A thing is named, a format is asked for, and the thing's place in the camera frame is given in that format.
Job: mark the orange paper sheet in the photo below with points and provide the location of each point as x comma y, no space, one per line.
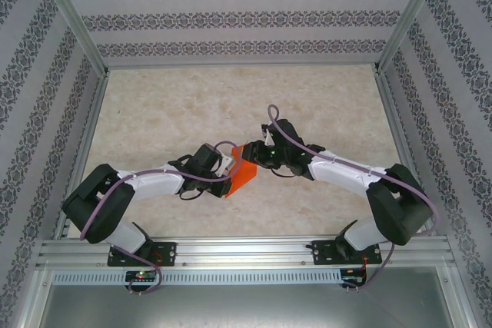
244,180

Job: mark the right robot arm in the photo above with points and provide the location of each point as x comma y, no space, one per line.
346,176

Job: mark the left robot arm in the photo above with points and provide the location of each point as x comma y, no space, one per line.
153,184

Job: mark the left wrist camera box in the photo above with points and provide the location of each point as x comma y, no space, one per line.
207,157

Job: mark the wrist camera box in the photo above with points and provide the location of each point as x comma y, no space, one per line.
207,157
286,134

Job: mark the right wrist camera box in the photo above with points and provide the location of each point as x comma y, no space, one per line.
286,134

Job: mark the aluminium mounting rail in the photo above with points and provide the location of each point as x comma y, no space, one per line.
246,251

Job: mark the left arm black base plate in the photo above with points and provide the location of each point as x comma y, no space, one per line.
167,253

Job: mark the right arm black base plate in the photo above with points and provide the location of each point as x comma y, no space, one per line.
321,253

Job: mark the aluminium side rail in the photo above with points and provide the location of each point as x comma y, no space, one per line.
82,151
403,151

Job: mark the aluminium frame post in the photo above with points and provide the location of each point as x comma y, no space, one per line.
407,17
76,20

